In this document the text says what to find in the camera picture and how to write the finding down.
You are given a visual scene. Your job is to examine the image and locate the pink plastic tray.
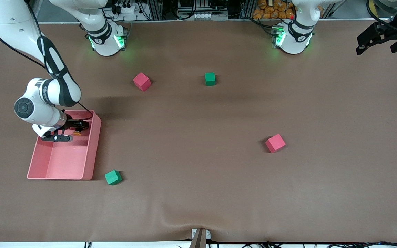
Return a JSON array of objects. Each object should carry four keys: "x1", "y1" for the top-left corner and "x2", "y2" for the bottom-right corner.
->
[{"x1": 27, "y1": 110, "x2": 102, "y2": 180}]

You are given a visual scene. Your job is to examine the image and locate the pink foam cube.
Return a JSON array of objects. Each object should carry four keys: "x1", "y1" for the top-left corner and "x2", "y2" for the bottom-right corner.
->
[
  {"x1": 265, "y1": 134, "x2": 286, "y2": 153},
  {"x1": 133, "y1": 72, "x2": 152, "y2": 92}
]

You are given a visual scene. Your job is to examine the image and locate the orange packaged snack pile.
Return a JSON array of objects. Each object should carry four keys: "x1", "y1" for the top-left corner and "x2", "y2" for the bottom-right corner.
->
[{"x1": 253, "y1": 0, "x2": 295, "y2": 20}]

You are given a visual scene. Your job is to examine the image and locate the white power strip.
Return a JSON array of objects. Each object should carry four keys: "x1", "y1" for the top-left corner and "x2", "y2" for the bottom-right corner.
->
[{"x1": 113, "y1": 3, "x2": 138, "y2": 15}]

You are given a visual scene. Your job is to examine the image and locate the brown table cover sheet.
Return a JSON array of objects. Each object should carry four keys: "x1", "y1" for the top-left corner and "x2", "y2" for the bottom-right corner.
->
[{"x1": 0, "y1": 19, "x2": 397, "y2": 243}]

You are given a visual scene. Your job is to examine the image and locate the silver electronics rack box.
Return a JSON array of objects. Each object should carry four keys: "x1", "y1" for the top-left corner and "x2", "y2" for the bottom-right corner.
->
[{"x1": 177, "y1": 0, "x2": 229, "y2": 20}]

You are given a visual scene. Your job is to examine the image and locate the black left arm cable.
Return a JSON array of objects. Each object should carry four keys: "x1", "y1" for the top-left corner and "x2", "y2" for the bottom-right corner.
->
[{"x1": 366, "y1": 0, "x2": 397, "y2": 34}]

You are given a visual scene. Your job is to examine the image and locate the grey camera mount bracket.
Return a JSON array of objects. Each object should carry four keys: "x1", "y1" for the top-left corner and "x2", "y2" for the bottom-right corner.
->
[{"x1": 190, "y1": 228, "x2": 211, "y2": 248}]

